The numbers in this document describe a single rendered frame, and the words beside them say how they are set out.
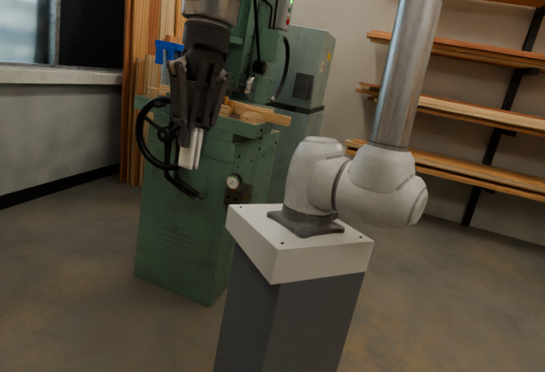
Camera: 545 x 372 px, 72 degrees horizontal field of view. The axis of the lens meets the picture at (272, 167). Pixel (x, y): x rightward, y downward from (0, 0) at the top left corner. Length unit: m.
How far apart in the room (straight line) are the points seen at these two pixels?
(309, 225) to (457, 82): 3.02
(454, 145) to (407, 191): 3.01
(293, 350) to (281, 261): 0.33
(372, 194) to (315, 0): 3.21
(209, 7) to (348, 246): 0.75
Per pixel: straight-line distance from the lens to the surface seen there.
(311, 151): 1.05
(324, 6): 4.00
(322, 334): 1.24
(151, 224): 1.89
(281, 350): 1.18
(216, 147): 1.60
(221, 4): 0.61
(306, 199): 1.06
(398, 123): 0.98
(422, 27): 1.00
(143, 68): 3.07
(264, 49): 1.86
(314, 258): 1.04
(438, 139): 3.93
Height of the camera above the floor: 1.14
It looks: 15 degrees down
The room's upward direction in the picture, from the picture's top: 11 degrees clockwise
